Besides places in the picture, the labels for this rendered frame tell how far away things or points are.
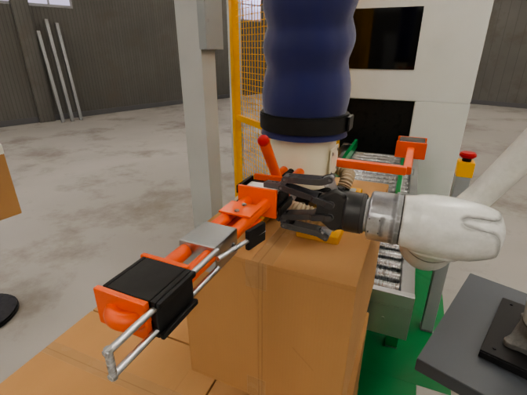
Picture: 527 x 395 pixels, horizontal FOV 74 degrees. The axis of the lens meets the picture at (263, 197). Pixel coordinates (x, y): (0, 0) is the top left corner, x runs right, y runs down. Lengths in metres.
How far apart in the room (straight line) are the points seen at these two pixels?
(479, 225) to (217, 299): 0.55
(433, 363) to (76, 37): 9.03
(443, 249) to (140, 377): 0.97
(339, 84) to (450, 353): 0.74
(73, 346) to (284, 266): 0.92
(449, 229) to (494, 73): 11.30
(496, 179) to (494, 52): 11.11
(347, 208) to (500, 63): 11.30
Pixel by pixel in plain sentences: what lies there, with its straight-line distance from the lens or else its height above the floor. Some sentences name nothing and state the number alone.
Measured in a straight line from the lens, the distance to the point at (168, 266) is 0.46.
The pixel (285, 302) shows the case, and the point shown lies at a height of 0.99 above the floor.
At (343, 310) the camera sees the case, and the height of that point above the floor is 1.01.
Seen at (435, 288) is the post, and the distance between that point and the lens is 2.13.
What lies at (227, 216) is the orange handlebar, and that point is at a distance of 0.61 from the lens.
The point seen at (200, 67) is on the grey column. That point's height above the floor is 1.37.
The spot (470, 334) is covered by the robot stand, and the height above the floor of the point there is 0.75.
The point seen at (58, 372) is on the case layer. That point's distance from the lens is 1.38.
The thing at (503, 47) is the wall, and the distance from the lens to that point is 11.84.
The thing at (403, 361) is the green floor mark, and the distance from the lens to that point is 2.10.
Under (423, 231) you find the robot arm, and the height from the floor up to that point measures 1.21.
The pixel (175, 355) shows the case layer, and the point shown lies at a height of 0.54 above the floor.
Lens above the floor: 1.48
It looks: 23 degrees down
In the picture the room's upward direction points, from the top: straight up
